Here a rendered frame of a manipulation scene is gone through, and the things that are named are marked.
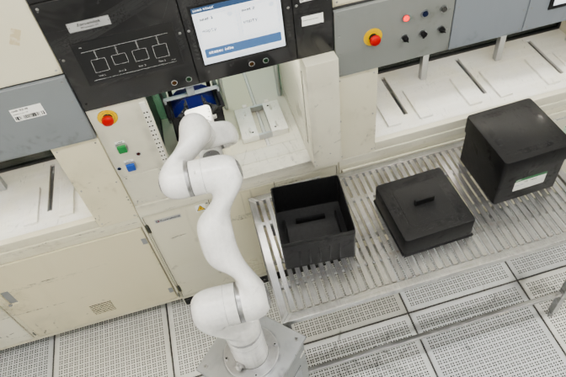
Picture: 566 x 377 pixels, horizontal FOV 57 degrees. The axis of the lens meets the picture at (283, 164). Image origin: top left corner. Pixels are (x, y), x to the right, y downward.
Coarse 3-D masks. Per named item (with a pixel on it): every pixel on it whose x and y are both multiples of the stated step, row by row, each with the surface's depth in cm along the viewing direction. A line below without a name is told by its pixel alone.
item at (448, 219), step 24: (384, 192) 206; (408, 192) 204; (432, 192) 203; (456, 192) 202; (384, 216) 207; (408, 216) 196; (432, 216) 195; (456, 216) 194; (408, 240) 190; (432, 240) 194; (456, 240) 198
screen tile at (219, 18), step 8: (232, 8) 160; (200, 16) 159; (208, 16) 160; (216, 16) 161; (224, 16) 161; (232, 16) 162; (200, 24) 161; (208, 24) 162; (216, 24) 163; (232, 24) 164; (200, 32) 163; (216, 32) 165; (224, 32) 165; (232, 32) 166; (208, 40) 166; (216, 40) 167; (224, 40) 168
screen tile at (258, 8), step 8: (240, 8) 161; (248, 8) 162; (256, 8) 162; (264, 8) 163; (272, 8) 164; (240, 16) 163; (248, 16) 163; (272, 16) 166; (248, 24) 166; (256, 24) 166; (264, 24) 167; (272, 24) 168; (248, 32) 168; (256, 32) 168
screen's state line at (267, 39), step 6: (264, 36) 170; (270, 36) 171; (276, 36) 171; (240, 42) 170; (246, 42) 170; (252, 42) 171; (258, 42) 171; (264, 42) 172; (270, 42) 172; (216, 48) 169; (222, 48) 169; (228, 48) 170; (234, 48) 171; (240, 48) 171; (246, 48) 172; (210, 54) 170; (216, 54) 170; (222, 54) 171
